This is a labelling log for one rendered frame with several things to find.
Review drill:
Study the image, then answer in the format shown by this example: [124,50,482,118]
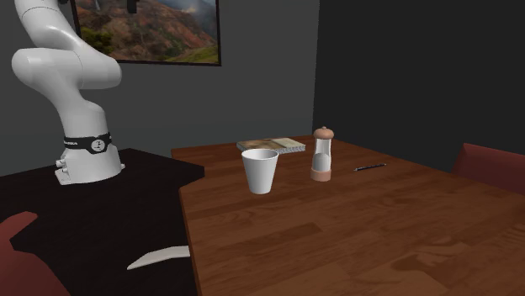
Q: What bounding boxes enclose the dark red chair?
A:
[0,210,72,296]
[451,142,525,196]

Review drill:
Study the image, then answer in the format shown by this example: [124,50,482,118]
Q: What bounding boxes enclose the framed landscape wall picture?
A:
[69,0,222,67]

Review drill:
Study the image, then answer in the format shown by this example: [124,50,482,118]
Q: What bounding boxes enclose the flat book with beige cover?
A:
[236,137,307,156]

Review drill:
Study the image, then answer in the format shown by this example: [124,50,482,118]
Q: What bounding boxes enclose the white tapered cup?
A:
[241,148,280,195]

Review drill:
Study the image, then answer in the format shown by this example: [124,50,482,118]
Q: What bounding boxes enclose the black robot stand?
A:
[0,148,205,296]

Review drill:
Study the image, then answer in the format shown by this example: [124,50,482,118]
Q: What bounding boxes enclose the brown wooden table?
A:
[171,135,525,296]

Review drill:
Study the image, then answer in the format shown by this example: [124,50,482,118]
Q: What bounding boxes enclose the clear grinder with wooden ends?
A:
[310,125,336,182]

